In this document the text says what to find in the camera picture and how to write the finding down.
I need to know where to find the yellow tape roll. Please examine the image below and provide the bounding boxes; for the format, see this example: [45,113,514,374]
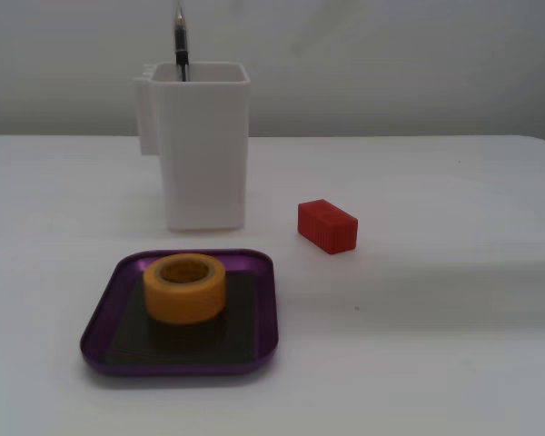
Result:
[143,253,228,325]

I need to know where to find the red rectangular block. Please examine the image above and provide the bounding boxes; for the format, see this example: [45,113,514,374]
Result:
[297,198,360,256]

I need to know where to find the black pen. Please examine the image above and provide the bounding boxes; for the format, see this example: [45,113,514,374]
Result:
[171,0,192,84]

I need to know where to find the white plastic pen holder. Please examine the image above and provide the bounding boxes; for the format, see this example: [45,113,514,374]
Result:
[133,62,252,234]

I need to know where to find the purple metal tray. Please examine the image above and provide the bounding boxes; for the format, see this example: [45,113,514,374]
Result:
[79,248,281,378]

